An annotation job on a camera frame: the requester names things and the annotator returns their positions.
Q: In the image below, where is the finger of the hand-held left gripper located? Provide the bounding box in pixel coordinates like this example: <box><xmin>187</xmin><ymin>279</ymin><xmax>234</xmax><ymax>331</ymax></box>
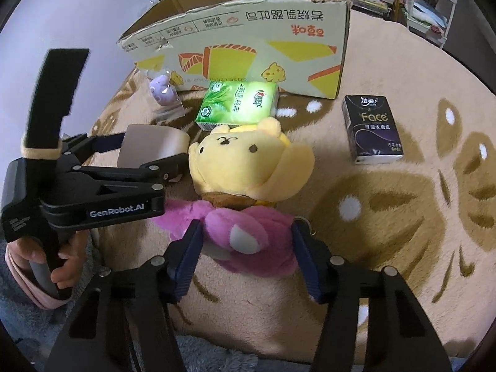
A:
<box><xmin>61</xmin><ymin>132</ymin><xmax>128</xmax><ymax>163</ymax></box>
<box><xmin>58</xmin><ymin>152</ymin><xmax>189</xmax><ymax>203</ymax></box>

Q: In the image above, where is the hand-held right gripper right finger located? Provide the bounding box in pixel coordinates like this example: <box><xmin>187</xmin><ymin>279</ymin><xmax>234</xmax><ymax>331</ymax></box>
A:
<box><xmin>290</xmin><ymin>219</ymin><xmax>454</xmax><ymax>372</ymax></box>

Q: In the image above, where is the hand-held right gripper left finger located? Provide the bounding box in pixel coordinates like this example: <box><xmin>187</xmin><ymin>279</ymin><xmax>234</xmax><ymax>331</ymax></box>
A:
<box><xmin>44</xmin><ymin>220</ymin><xmax>206</xmax><ymax>372</ymax></box>

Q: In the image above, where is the beige tape roll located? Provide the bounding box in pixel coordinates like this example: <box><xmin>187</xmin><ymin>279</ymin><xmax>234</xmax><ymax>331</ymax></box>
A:
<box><xmin>116</xmin><ymin>124</ymin><xmax>190</xmax><ymax>183</ymax></box>

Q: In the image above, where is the pink plush toy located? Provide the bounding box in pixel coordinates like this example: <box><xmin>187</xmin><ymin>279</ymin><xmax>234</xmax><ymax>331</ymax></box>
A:
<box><xmin>151</xmin><ymin>197</ymin><xmax>300</xmax><ymax>278</ymax></box>

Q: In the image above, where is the small purple toy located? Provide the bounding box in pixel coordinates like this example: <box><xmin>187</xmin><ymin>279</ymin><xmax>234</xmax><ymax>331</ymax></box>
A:
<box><xmin>149</xmin><ymin>70</ymin><xmax>186</xmax><ymax>119</ymax></box>

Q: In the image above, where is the green tissue pack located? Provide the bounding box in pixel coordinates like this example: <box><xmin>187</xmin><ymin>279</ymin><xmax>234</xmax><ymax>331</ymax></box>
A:
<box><xmin>195</xmin><ymin>81</ymin><xmax>280</xmax><ymax>131</ymax></box>

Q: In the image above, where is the black tissue pack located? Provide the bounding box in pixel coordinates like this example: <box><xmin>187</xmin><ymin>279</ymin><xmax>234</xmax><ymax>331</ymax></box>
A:
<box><xmin>341</xmin><ymin>95</ymin><xmax>404</xmax><ymax>165</ymax></box>

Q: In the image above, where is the printed cardboard box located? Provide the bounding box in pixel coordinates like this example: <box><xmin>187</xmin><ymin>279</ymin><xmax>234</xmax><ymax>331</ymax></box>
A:
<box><xmin>117</xmin><ymin>0</ymin><xmax>352</xmax><ymax>100</ymax></box>

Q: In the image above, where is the person's left hand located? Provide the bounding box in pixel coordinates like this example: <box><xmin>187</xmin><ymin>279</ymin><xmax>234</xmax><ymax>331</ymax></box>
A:
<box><xmin>6</xmin><ymin>233</ymin><xmax>91</xmax><ymax>289</ymax></box>

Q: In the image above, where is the grey fleece clothing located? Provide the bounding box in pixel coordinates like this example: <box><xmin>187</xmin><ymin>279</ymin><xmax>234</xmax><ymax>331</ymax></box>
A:
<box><xmin>0</xmin><ymin>236</ymin><xmax>280</xmax><ymax>372</ymax></box>

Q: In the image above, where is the light blue towel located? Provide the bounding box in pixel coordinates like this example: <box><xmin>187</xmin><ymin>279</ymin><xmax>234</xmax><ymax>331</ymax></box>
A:
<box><xmin>413</xmin><ymin>2</ymin><xmax>446</xmax><ymax>24</ymax></box>

